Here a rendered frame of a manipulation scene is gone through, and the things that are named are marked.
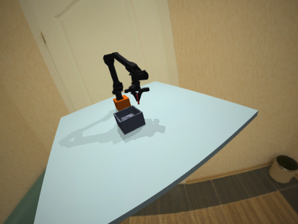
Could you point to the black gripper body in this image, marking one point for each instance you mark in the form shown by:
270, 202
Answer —
144, 89

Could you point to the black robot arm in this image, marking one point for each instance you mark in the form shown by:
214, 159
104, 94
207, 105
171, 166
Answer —
136, 73

